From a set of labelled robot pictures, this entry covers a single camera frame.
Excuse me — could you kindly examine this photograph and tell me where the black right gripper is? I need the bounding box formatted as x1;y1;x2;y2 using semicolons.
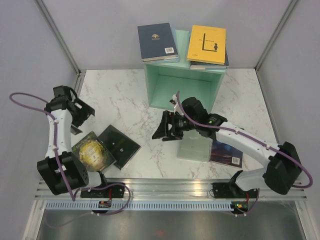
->
152;110;198;141

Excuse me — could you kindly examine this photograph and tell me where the pale green grey book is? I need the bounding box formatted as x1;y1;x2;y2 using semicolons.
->
177;130;213;163

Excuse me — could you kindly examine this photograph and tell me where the purple night sky book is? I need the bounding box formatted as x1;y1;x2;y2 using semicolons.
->
209;140;243;169

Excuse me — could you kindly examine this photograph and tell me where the teal ocean cover book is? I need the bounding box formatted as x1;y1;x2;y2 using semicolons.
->
190;48;229;70

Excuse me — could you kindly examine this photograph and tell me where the dark blue hardcover book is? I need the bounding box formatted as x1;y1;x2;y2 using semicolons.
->
137;22;179;62

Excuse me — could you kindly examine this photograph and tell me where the yellow hardcover book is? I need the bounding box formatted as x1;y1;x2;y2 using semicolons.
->
187;25;227;65

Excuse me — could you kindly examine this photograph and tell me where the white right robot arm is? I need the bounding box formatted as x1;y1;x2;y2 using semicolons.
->
152;97;302;197

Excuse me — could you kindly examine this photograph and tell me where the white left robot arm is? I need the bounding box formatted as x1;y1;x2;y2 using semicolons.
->
37;85;110;198

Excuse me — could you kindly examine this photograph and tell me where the green Alice Wonderland book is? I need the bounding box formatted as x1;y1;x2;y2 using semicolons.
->
72;131;117;172

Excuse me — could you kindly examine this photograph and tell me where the black glossy book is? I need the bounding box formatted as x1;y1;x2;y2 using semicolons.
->
98;124;141;170

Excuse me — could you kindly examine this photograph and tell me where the mint green open cabinet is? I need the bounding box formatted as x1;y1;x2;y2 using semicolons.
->
144;29;226;111

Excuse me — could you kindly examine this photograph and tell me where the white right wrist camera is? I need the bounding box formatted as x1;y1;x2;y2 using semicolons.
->
169;94;183;115

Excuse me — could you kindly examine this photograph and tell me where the aluminium rail base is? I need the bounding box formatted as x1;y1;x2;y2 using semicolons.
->
34;177;308;201

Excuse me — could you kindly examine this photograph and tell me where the light blue cable duct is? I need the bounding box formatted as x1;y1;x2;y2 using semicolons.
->
45;200;248;211

